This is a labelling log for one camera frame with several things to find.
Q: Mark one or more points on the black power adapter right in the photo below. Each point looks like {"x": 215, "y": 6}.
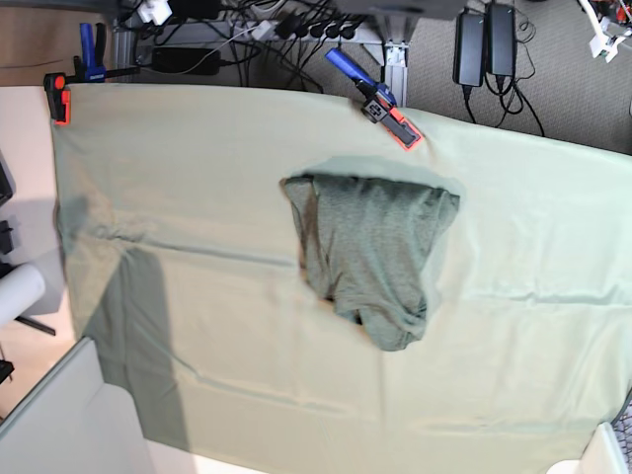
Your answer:
{"x": 501, "y": 43}

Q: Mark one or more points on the black power adapter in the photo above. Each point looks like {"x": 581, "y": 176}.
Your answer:
{"x": 468, "y": 62}
{"x": 501, "y": 43}

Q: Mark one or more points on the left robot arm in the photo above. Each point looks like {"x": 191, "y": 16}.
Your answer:
{"x": 611, "y": 23}

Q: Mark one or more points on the white power strip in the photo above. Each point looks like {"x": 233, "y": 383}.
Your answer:
{"x": 335, "y": 31}

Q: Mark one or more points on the blue orange clamp tool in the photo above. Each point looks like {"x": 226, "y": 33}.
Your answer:
{"x": 380, "y": 105}

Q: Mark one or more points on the black power adapter left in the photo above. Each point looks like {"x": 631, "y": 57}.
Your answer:
{"x": 468, "y": 62}

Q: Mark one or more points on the white cylinder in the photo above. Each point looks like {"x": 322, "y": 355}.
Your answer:
{"x": 20, "y": 289}

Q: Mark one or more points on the red black table clamp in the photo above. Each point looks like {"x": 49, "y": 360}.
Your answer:
{"x": 56, "y": 87}

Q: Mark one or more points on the light green table cloth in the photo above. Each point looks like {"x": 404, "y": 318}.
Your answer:
{"x": 182, "y": 262}

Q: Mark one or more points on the green T-shirt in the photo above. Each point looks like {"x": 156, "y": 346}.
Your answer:
{"x": 365, "y": 243}

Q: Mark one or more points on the black power brick on floor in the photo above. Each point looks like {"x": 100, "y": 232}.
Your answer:
{"x": 186, "y": 61}

